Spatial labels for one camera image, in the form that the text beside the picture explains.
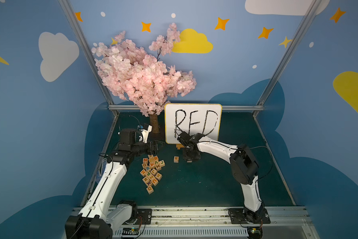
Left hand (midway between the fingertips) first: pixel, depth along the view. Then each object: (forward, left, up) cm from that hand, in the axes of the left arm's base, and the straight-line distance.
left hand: (159, 141), depth 77 cm
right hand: (+1, -17, -19) cm, 26 cm away
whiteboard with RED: (+19, -25, -2) cm, 31 cm away
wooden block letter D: (-19, +5, -20) cm, 28 cm away
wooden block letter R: (0, -8, -20) cm, 22 cm away
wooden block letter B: (+1, +5, -20) cm, 21 cm away
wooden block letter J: (-3, 0, -20) cm, 20 cm away
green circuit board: (-37, +13, -24) cm, 46 cm away
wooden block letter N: (-1, +11, -19) cm, 22 cm away
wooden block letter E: (-5, -16, -13) cm, 21 cm away
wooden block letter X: (-16, +6, -19) cm, 26 cm away
